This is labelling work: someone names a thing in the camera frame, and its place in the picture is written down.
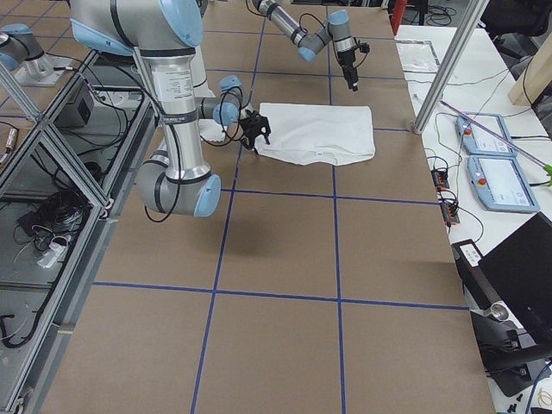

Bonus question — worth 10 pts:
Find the blue teach pendant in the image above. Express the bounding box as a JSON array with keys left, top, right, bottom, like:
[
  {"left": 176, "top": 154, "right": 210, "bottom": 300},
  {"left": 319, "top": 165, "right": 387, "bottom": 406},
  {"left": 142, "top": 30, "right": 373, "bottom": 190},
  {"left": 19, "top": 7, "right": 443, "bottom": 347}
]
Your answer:
[
  {"left": 467, "top": 155, "right": 540, "bottom": 213},
  {"left": 456, "top": 112, "right": 518, "bottom": 158}
]

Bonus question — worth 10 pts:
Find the paper sheet in sleeve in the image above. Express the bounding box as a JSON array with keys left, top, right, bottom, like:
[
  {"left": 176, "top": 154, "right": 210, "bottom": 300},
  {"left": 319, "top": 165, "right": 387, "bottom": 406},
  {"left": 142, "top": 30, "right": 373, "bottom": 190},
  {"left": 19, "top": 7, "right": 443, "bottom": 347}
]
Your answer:
[{"left": 396, "top": 40, "right": 440, "bottom": 73}]

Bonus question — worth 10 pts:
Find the white long-sleeve printed shirt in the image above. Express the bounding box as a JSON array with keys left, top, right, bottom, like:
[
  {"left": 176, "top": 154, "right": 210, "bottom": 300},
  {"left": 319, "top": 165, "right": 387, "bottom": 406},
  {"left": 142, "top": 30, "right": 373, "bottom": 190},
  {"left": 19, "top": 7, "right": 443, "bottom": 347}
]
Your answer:
[{"left": 255, "top": 103, "right": 375, "bottom": 166}]

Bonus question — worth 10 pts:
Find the aluminium frame post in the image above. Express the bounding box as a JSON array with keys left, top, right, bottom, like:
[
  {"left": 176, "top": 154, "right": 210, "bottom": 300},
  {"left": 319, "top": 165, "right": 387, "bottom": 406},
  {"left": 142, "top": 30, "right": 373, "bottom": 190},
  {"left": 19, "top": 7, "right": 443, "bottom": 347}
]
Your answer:
[{"left": 411, "top": 0, "right": 489, "bottom": 135}]

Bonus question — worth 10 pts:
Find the black laptop monitor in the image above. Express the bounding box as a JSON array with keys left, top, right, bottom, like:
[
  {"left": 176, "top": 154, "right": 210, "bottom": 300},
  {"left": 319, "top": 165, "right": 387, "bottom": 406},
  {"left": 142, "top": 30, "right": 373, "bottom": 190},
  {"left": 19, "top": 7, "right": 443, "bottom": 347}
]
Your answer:
[{"left": 479, "top": 212, "right": 551, "bottom": 343}]

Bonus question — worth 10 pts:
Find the lower orange black adapter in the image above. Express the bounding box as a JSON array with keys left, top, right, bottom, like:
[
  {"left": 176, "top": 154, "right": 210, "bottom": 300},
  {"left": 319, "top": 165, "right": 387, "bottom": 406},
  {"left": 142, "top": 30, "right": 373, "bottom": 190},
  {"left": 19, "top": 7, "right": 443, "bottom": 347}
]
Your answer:
[{"left": 440, "top": 199, "right": 460, "bottom": 227}]

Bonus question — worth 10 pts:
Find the black floor cable bundle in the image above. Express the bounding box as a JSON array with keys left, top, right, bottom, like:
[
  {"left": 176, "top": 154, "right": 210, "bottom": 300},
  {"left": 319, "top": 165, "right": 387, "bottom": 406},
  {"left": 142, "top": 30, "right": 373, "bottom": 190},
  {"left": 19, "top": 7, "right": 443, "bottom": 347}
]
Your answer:
[{"left": 12, "top": 189, "right": 91, "bottom": 255}]

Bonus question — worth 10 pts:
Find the upper blue teach pendant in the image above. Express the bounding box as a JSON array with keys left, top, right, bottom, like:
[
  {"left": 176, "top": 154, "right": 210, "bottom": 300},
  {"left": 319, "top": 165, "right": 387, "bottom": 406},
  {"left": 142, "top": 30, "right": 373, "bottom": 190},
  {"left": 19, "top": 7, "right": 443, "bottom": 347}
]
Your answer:
[{"left": 456, "top": 112, "right": 518, "bottom": 158}]

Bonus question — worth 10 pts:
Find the wooden board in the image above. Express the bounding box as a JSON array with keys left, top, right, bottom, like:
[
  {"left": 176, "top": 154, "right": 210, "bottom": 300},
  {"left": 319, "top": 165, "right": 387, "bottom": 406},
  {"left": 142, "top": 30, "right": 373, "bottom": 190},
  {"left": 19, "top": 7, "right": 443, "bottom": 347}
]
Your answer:
[{"left": 508, "top": 34, "right": 551, "bottom": 106}]

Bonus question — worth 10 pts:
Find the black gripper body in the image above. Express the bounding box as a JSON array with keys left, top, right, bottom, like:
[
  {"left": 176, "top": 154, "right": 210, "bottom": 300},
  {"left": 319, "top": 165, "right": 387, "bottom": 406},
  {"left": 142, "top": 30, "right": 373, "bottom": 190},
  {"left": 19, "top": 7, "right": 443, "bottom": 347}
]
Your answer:
[
  {"left": 337, "top": 49, "right": 358, "bottom": 82},
  {"left": 239, "top": 110, "right": 270, "bottom": 137}
]

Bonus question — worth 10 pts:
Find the red cylinder object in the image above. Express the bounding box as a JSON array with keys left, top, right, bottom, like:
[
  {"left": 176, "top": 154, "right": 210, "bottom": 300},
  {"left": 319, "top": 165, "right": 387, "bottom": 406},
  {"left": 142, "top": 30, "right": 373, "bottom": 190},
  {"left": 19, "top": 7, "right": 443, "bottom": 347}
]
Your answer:
[{"left": 390, "top": 0, "right": 408, "bottom": 35}]

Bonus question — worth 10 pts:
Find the upper orange black adapter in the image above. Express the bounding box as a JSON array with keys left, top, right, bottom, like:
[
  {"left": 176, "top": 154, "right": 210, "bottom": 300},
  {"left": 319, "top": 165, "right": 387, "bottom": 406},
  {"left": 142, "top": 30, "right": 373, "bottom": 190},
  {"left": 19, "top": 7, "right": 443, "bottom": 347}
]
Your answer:
[{"left": 430, "top": 168, "right": 450, "bottom": 191}]

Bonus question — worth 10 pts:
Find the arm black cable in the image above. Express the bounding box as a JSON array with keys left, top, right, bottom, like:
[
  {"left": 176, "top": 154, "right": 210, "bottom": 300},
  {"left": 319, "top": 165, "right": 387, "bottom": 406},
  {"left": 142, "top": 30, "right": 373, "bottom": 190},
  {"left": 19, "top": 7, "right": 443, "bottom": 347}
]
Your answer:
[
  {"left": 144, "top": 84, "right": 255, "bottom": 224},
  {"left": 245, "top": 0, "right": 367, "bottom": 70}
]

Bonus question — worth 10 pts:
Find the black monitor stand base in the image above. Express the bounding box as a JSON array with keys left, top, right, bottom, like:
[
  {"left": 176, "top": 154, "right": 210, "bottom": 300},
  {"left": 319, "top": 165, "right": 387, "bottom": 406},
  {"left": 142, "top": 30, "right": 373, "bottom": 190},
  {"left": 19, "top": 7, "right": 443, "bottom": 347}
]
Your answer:
[{"left": 470, "top": 312, "right": 551, "bottom": 397}]

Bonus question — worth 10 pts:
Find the black office chair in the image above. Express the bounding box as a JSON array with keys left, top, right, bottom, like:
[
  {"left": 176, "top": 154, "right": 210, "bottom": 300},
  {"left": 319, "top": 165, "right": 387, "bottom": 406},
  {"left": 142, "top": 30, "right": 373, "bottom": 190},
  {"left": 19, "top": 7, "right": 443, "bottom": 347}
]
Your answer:
[{"left": 480, "top": 0, "right": 551, "bottom": 60}]

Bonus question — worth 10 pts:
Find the orange black adapter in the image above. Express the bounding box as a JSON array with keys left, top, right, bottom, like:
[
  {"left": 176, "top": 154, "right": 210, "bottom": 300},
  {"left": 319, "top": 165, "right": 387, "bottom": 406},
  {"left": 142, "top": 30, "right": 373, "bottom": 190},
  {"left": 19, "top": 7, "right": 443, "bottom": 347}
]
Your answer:
[
  {"left": 430, "top": 168, "right": 450, "bottom": 191},
  {"left": 440, "top": 199, "right": 460, "bottom": 227}
]

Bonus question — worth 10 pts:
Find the lower blue teach pendant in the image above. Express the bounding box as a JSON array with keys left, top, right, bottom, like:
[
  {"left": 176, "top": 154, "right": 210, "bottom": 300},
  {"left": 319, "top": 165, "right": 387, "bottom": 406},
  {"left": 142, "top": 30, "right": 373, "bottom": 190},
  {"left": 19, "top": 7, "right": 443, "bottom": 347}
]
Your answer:
[{"left": 467, "top": 155, "right": 540, "bottom": 213}]

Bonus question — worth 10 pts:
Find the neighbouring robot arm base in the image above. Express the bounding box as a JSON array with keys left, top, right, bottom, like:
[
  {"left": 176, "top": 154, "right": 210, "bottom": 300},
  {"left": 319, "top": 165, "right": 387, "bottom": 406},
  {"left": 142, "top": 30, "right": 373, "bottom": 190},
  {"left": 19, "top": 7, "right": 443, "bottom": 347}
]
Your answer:
[{"left": 1, "top": 23, "right": 73, "bottom": 86}]

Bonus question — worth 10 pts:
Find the aluminium frame rail structure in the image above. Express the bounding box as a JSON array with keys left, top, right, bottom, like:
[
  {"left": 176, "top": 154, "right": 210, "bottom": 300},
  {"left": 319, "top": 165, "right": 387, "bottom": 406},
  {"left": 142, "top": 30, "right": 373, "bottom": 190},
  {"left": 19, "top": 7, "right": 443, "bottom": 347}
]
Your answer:
[{"left": 1, "top": 53, "right": 155, "bottom": 413}]

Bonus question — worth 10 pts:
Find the white power strip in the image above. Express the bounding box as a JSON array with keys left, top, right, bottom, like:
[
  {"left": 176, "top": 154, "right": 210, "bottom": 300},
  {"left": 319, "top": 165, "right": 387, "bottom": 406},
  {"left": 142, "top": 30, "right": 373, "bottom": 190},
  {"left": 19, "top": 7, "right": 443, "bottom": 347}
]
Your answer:
[{"left": 37, "top": 242, "right": 68, "bottom": 268}]

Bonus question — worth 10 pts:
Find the reacher grabber stick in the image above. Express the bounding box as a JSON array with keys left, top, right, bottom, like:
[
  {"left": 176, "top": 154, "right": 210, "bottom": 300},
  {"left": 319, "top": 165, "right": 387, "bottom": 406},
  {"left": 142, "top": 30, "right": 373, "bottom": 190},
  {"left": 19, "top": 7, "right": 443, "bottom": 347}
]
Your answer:
[{"left": 439, "top": 99, "right": 551, "bottom": 187}]

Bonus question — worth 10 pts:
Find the black device with label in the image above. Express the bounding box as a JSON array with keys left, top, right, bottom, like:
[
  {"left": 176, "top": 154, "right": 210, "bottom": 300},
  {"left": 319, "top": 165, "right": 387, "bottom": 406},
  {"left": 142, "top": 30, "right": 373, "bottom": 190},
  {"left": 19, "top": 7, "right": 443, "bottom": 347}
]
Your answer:
[{"left": 451, "top": 240, "right": 511, "bottom": 323}]

